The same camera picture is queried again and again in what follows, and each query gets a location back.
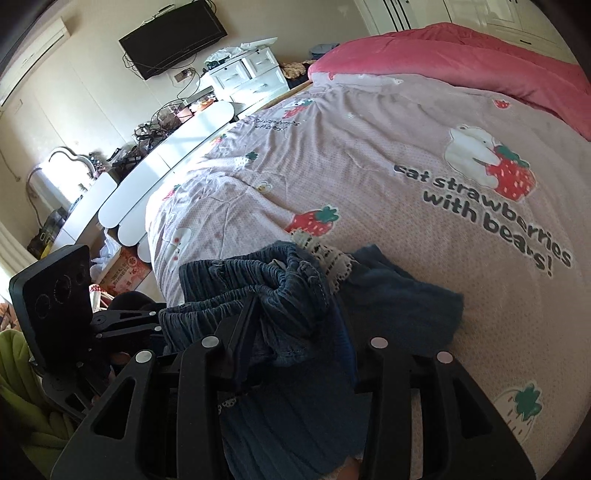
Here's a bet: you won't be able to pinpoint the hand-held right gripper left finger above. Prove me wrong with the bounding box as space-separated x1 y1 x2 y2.
55 293 262 480

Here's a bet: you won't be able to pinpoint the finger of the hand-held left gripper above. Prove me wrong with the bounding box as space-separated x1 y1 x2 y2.
92 308 162 326
95 323 166 341

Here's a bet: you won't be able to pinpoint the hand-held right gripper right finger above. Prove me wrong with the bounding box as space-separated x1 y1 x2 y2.
358 336 539 480

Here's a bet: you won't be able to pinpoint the blue denim pants lace trim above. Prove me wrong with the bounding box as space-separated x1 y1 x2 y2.
157 240 465 480

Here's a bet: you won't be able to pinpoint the red printed cardboard box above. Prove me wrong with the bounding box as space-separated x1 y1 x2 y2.
95 244 153 296

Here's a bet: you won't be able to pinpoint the yellow black box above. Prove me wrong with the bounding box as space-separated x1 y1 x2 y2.
27 208 68 259

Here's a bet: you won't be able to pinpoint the green quilted cloth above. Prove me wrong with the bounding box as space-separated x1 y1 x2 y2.
0 330 75 462

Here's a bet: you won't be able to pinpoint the white vanity table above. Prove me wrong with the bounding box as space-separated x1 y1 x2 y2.
60 173 118 245

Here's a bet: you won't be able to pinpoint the white framed vanity mirror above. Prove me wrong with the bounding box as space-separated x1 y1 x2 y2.
28 147 100 208

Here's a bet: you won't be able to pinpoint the pink strawberry printed bed sheet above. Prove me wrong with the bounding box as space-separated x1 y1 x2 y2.
145 71 591 480

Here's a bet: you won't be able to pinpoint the white curved desk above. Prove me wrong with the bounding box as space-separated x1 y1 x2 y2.
99 100 236 259

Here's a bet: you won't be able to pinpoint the white air conditioner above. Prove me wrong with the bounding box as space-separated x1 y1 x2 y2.
0 16 70 107

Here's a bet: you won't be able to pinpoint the white drawer chest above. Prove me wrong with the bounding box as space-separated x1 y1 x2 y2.
203 46 289 109

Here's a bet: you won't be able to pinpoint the blue folded clothes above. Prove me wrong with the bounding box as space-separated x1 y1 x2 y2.
309 42 342 61

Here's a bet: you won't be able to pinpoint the pink quilt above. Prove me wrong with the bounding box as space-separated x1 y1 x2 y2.
307 23 591 141

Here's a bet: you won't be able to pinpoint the white wardrobe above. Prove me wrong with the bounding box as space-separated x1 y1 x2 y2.
360 0 578 47

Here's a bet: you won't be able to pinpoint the tangle of black cables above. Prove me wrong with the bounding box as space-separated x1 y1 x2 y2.
134 104 195 144

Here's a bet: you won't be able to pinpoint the black wall television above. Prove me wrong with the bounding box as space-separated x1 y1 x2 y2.
117 0 229 81

